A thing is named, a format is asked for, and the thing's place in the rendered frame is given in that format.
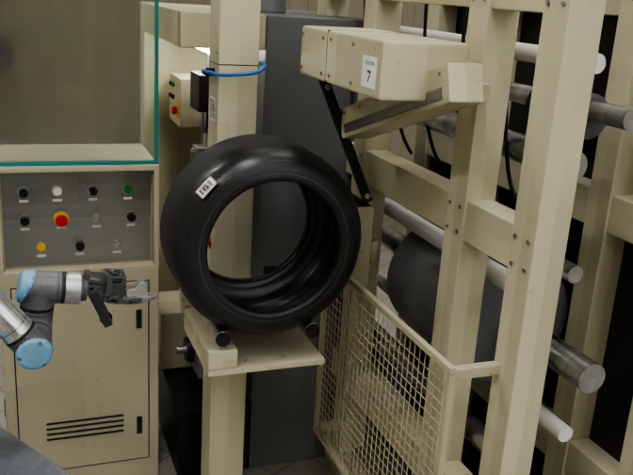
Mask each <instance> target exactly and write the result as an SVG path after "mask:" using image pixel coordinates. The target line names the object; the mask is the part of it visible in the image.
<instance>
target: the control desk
mask: <svg viewBox="0 0 633 475"><path fill-rule="evenodd" d="M158 264H159V165H158V164H111V165H51V166H0V288H1V289H2V290H3V291H4V292H5V293H6V294H7V295H8V296H9V297H10V298H11V299H12V300H13V301H14V302H15V303H16V304H17V306H18V307H19V308H20V303H17V302H16V290H17V285H18V280H19V276H20V273H21V271H22V270H54V271H76V272H81V273H82V276H83V275H84V270H89V271H98V272H101V270H102V272H104V269H118V270H123V271H124V273H125V275H126V284H127V285H133V284H134V283H135V282H136V280H137V279H138V278H143V279H144V280H145V283H146V285H147V289H148V292H150V293H153V294H156V295H157V297H156V298H155V299H153V300H150V301H148V302H145V303H136V304H113V303H107V302H104V304H105V306H106V308H107V310H108V312H109V313H111V315H112V322H113V324H112V325H111V326H109V327H107V328H105V326H104V325H103V324H102V323H101V322H100V320H99V316H98V314H97V312H96V310H95V308H94V306H93V304H92V302H91V301H90V299H89V296H87V300H86V301H80V304H66V303H55V306H54V315H53V325H52V332H53V337H52V339H53V347H54V351H53V355H52V358H51V360H50V362H49V363H48V364H47V365H46V366H44V367H43V368H41V369H25V368H23V367H21V366H20V365H19V364H18V362H17V360H16V358H15V353H14V352H13V351H12V350H11V349H10V348H9V347H8V346H7V345H6V344H5V343H4V341H3V340H2V339H1V342H2V358H3V373H4V388H5V398H4V405H5V418H6V420H7V431H8V432H10V433H11V434H13V435H14V436H16V437H17V438H19V439H20V440H22V441H23V442H24V443H25V444H26V445H28V446H29V447H31V448H32V449H34V450H35V451H37V452H38V453H40V454H41V455H43V456H44V457H46V458H47V459H48V460H50V461H51V462H53V463H54V464H56V465H57V466H59V467H60V468H62V469H63V470H65V471H66V472H68V473H69V474H71V475H158V331H159V265H158Z"/></svg>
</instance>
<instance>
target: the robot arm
mask: <svg viewBox="0 0 633 475"><path fill-rule="evenodd" d="M87 296H89V299H90V301H91V302H92V304H93V306H94V308H95V310H96V312H97V314H98V316H99V320H100V322H101V323H102V324H103V325H104V326H105V328H107V327H109V326H111V325H112V324H113V322H112V315H111V313H109V312H108V310H107V308H106V306H105V304H104V302H107V303H113V304H136V303H145V302H148V301H150V300H153V299H155V298H156V297H157V295H156V294H153V293H150V292H148V289H147V285H146V283H145V280H144V279H143V278H138V279H137V280H136V282H135V283H134V284H133V285H127V284H126V275H125V273H124V271H123V270H118V269H104V272H102V270H101V272H98V271H89V270H84V275H83V276H82V273H81V272H76V271H54V270H22V271H21V273H20V276H19V280H18V285H17V290H16V302H17V303H20V308H19V307H18V306H17V304H16V303H15V302H14V301H13V300H12V299H11V298H10V297H9V296H8V295H7V294H6V293H5V292H4V291H3V290H2V289H1V288H0V338H1V339H2V340H3V341H4V343H5V344H6V345H7V346H8V347H9V348H10V349H11V350H12V351H13V352H14V353H15V358H16V360H17V362H18V364H19V365H20V366H21V367H23V368H25V369H41V368H43V367H44V366H46V365H47V364H48V363H49V362H50V360H51V358H52V355H53V351H54V347H53V339H52V337H53V332H52V325H53V315H54V306H55V303H66V304H80V301H86V300H87Z"/></svg>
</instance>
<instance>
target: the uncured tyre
mask: <svg viewBox="0 0 633 475"><path fill-rule="evenodd" d="M209 176H211V177H212V178H213V179H214V180H215V181H216V182H217V184H216V185H215V186H214V187H213V188H212V189H211V190H210V191H209V192H208V194H207V195H206V196H205V197H204V198H203V199H202V198H201V197H200V196H199V195H198V194H197V193H196V192H195V191H196V190H197V189H198V188H199V187H200V186H201V185H202V183H203V182H204V181H205V180H206V179H207V178H208V177H209ZM280 181H284V182H293V183H297V184H299V186H300V189H301V191H302V194H303V197H304V201H305V205H306V223H305V227H304V231H303V234H302V237H301V239H300V242H299V244H298V246H297V248H296V249H295V251H294V252H293V253H292V255H290V256H289V257H288V258H287V259H286V260H285V262H284V263H283V264H281V265H280V266H279V267H277V268H276V269H274V270H272V271H270V272H267V273H265V274H263V275H260V276H256V277H252V278H242V279H239V278H231V277H226V276H223V275H220V274H217V273H215V272H213V271H211V270H210V269H209V268H208V261H207V249H208V242H209V239H210V235H211V232H212V229H213V227H214V225H215V223H216V221H217V219H218V217H219V215H220V214H221V212H222V211H223V210H224V209H225V207H226V206H227V205H228V204H229V203H230V202H231V201H232V200H233V199H235V198H236V197H237V196H239V195H240V194H241V193H243V192H245V191H246V190H248V189H250V188H254V187H256V186H259V185H262V184H265V183H270V182H280ZM160 239H161V246H162V251H163V255H164V257H165V260H166V262H167V265H168V267H169V269H170V272H171V274H172V276H173V277H175V278H176V279H178V280H179V283H180V285H181V287H182V289H183V291H182V290H181V291H182V293H183V294H184V296H185V297H186V299H187V300H188V302H189V303H190V304H191V305H192V306H193V307H194V308H195V309H196V310H197V311H198V312H199V313H200V314H201V315H203V316H204V317H205V318H207V319H209V320H211V321H212V322H214V323H216V324H217V325H219V326H221V327H224V328H226V329H229V330H232V331H235V332H239V333H243V334H250V335H268V334H275V333H280V332H283V331H287V330H290V329H293V328H295V327H298V326H300V325H302V324H303V323H305V322H307V321H309V320H310V319H313V318H314V317H316V316H317V315H318V314H320V313H321V312H322V311H323V310H325V309H326V308H327V307H328V306H329V305H330V304H331V303H332V302H333V301H334V300H335V299H336V298H337V296H338V295H339V294H340V293H341V291H342V290H343V288H344V287H345V285H346V284H347V282H348V280H349V278H350V276H351V275H352V272H353V270H354V268H355V265H356V262H357V259H358V255H359V251H360V245H361V221H360V215H359V211H358V207H357V204H356V202H355V200H354V197H353V195H352V192H351V190H350V188H349V186H348V184H347V183H346V181H345V180H344V178H343V177H342V176H341V174H340V173H339V172H338V171H337V170H336V169H335V168H334V167H333V166H332V165H331V164H330V163H328V162H327V161H326V160H324V159H323V158H321V157H320V156H317V155H316V154H314V153H312V152H311V151H309V150H307V149H306V148H304V147H302V146H301V145H299V144H297V143H296V142H294V141H292V140H289V139H285V138H282V137H278V136H273V135H267V134H249V135H242V136H237V137H233V138H229V139H225V140H223V141H220V142H218V143H216V144H214V145H212V146H210V147H208V148H207V149H205V150H204V151H202V152H201V153H199V154H198V155H197V156H195V157H194V158H193V159H192V160H191V161H190V162H189V163H188V164H187V165H186V166H185V167H184V168H183V169H182V171H181V172H180V173H179V175H178V176H177V178H176V179H175V181H174V182H173V184H172V186H171V188H170V191H169V193H168V195H167V198H166V201H165V203H164V206H163V210H162V215H161V222H160ZM166 257H167V258H166ZM175 278H174V279H175Z"/></svg>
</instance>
